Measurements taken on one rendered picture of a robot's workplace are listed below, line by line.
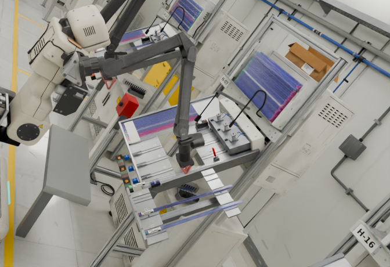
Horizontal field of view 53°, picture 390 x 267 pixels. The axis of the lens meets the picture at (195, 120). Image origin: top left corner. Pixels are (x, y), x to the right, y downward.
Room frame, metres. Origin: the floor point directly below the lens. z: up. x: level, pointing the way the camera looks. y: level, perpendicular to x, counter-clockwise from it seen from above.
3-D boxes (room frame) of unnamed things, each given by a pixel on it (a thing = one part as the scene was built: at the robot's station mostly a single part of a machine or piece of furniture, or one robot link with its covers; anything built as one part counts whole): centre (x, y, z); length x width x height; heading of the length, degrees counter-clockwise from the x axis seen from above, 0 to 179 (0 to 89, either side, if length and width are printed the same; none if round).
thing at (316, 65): (2.72, -0.42, 1.82); 0.68 x 0.30 x 0.20; 37
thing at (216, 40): (3.76, 0.53, 0.95); 1.35 x 0.82 x 1.90; 127
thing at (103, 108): (3.63, 0.69, 0.66); 1.01 x 0.73 x 1.31; 127
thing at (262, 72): (2.46, -0.25, 1.52); 0.51 x 0.13 x 0.27; 37
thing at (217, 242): (2.58, -0.31, 0.31); 0.70 x 0.65 x 0.62; 37
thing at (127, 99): (2.88, 0.49, 0.39); 0.24 x 0.24 x 0.78; 37
